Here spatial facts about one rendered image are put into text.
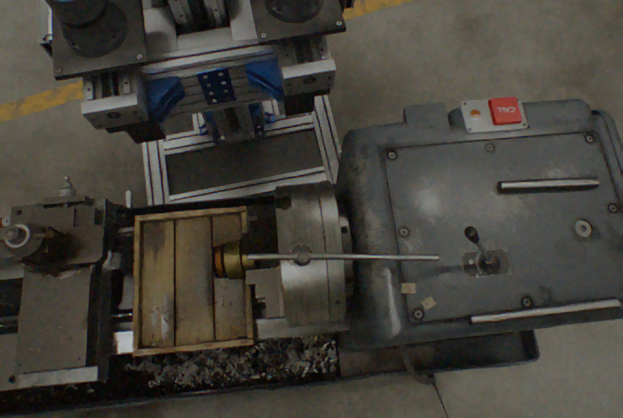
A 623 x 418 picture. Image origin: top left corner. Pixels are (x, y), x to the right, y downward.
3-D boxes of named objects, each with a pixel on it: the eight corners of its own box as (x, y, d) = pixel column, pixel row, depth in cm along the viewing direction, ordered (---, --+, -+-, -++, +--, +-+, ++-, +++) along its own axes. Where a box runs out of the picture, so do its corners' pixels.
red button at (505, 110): (513, 100, 103) (516, 95, 101) (519, 125, 101) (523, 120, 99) (486, 102, 103) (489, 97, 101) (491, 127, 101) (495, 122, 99)
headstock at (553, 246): (532, 158, 140) (610, 90, 104) (576, 325, 125) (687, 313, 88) (332, 176, 137) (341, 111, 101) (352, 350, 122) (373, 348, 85)
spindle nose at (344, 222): (340, 206, 120) (349, 198, 99) (349, 290, 118) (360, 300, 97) (329, 207, 120) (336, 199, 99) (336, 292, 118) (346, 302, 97)
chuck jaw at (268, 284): (296, 265, 105) (300, 321, 100) (296, 270, 109) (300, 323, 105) (245, 270, 104) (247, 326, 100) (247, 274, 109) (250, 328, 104)
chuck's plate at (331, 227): (325, 189, 126) (335, 171, 95) (337, 310, 122) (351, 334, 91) (312, 190, 126) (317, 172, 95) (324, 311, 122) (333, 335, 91)
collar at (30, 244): (44, 220, 105) (37, 216, 103) (41, 255, 103) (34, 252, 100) (8, 222, 105) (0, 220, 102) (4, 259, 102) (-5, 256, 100)
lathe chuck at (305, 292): (312, 190, 126) (317, 172, 95) (324, 311, 122) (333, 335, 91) (278, 193, 125) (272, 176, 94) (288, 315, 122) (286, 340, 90)
